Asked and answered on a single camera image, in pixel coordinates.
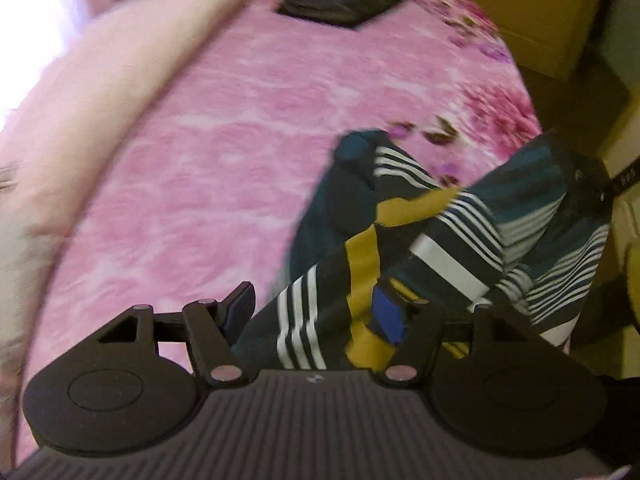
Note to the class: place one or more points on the yellow wooden cabinet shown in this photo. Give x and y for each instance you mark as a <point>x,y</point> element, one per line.
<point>546,36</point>

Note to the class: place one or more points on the pink floral blanket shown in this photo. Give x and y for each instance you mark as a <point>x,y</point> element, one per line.
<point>209,187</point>

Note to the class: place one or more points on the striped dark sweater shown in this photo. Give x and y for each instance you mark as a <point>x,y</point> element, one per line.
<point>378,217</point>

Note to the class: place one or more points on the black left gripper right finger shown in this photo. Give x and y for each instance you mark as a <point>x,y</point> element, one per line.
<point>417,329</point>

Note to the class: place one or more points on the pale pink quilt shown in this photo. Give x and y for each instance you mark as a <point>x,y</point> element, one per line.
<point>66,131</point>

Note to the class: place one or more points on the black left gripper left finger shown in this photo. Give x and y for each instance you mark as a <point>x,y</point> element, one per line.
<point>207,328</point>

